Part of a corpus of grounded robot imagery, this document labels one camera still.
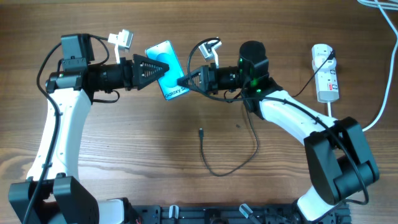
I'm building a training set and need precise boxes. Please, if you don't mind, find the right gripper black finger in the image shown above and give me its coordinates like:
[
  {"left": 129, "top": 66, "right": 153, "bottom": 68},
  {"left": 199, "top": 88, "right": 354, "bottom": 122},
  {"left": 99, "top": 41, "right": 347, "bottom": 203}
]
[
  {"left": 180, "top": 66, "right": 203, "bottom": 82},
  {"left": 177, "top": 77, "right": 203, "bottom": 91}
]

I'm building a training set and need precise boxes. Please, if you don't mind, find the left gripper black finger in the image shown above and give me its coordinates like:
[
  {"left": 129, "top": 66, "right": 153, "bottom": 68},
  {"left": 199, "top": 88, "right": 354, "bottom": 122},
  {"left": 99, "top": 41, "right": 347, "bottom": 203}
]
[
  {"left": 132, "top": 54, "right": 169, "bottom": 78},
  {"left": 135, "top": 70, "right": 165, "bottom": 90}
]

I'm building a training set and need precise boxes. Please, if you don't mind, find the teal screen Galaxy smartphone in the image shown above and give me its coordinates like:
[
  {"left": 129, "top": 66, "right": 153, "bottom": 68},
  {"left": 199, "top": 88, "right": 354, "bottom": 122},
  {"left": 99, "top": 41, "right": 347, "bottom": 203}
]
[{"left": 146, "top": 40, "right": 190, "bottom": 101}]

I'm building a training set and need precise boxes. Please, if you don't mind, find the black USB charging cable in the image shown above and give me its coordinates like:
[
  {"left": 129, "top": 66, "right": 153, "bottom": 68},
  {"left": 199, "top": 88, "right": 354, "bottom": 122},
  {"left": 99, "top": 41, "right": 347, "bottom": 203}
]
[{"left": 198, "top": 49, "right": 336, "bottom": 177}]

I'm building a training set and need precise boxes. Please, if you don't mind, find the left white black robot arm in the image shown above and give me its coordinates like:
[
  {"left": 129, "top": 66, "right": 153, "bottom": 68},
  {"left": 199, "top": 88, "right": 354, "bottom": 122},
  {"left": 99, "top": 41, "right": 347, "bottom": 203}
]
[{"left": 8, "top": 34, "right": 169, "bottom": 223}]

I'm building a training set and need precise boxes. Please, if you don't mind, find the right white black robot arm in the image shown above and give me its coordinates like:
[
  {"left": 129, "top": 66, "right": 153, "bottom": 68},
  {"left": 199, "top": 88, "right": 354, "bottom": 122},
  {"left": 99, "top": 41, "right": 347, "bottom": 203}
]
[{"left": 177, "top": 37, "right": 380, "bottom": 223}]

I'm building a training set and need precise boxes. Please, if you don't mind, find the white power strip socket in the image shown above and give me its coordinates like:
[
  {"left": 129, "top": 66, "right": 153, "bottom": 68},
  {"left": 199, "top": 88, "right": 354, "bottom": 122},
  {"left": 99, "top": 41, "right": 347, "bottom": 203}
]
[{"left": 312, "top": 44, "right": 340, "bottom": 103}]

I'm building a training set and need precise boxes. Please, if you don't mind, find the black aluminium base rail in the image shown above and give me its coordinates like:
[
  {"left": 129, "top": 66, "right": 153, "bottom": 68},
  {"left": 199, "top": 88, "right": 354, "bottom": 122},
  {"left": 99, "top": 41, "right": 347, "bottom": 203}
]
[{"left": 124, "top": 203, "right": 352, "bottom": 224}]

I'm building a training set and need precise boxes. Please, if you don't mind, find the white power strip cord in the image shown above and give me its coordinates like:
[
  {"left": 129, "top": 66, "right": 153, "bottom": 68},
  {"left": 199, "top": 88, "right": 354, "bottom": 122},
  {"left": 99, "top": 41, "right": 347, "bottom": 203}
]
[{"left": 326, "top": 0, "right": 398, "bottom": 133}]

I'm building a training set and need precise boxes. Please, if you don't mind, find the white cables top corner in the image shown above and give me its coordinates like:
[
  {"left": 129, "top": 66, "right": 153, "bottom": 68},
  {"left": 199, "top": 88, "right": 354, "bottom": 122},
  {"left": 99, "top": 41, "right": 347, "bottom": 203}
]
[{"left": 356, "top": 0, "right": 398, "bottom": 12}]

